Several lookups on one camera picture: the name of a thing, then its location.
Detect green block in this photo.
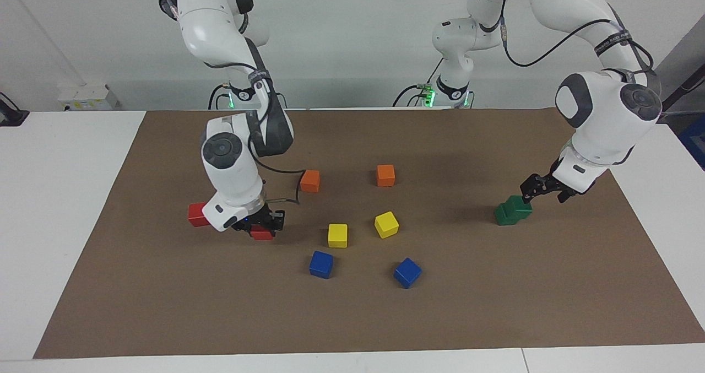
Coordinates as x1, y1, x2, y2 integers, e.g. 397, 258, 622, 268
493, 201, 522, 226
506, 194, 534, 220

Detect black stand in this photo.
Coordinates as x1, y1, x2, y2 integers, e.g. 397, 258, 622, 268
0, 92, 30, 127

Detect blue block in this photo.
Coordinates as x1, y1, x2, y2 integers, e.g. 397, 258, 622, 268
393, 257, 423, 290
308, 250, 334, 280

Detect black cable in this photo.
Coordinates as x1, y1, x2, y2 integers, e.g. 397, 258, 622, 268
248, 136, 307, 206
208, 83, 232, 110
392, 58, 446, 107
497, 1, 656, 87

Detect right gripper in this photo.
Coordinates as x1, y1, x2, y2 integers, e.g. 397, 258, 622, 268
231, 203, 286, 234

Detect white socket box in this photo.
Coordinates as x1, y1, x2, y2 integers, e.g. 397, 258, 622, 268
57, 83, 120, 112

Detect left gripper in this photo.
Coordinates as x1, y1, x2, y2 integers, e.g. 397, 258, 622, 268
520, 173, 577, 204

